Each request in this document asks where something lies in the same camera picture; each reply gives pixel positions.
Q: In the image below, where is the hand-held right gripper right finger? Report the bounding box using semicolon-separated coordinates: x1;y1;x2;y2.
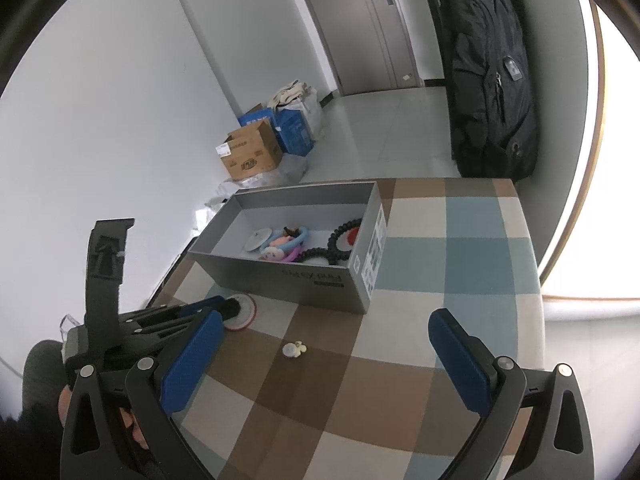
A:
428;308;596;480

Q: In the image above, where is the black backpack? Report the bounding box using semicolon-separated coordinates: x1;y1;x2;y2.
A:
438;0;541;182

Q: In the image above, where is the grey door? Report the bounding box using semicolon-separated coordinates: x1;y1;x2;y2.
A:
290;0;426;97

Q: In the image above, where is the checkered tablecloth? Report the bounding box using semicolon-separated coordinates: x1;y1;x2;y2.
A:
145;177;546;480

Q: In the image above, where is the round white pink compact mirror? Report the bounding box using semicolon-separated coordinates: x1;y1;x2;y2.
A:
222;293;257;333

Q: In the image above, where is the light blue hair hoop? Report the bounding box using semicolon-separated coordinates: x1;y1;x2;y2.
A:
285;226;310;253

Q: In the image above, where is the black beaded bracelet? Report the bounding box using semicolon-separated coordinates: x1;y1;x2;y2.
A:
327;217;364;264
298;246;332;266

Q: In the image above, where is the person's left forearm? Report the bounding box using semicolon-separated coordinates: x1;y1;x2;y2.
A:
0;339;68;480

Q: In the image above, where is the beige cloth bag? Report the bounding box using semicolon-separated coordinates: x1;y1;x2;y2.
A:
272;80;317;108

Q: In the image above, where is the white plastic bag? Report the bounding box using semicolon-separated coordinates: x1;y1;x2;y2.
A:
220;152;307;196
191;192;237;237

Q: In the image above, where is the person's left hand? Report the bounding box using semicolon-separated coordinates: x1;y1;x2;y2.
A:
58;386;150;453

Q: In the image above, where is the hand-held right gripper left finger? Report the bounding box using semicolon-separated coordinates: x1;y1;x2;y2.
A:
60;308;224;480

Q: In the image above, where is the brown cardboard box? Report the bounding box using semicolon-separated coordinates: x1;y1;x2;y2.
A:
216;119;284;182

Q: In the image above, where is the white round brooch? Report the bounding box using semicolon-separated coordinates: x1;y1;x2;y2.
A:
243;228;273;252

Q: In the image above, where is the grey cardboard box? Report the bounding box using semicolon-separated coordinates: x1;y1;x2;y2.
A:
186;180;388;315

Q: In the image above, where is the blue carton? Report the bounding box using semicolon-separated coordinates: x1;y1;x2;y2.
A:
238;104;316;157

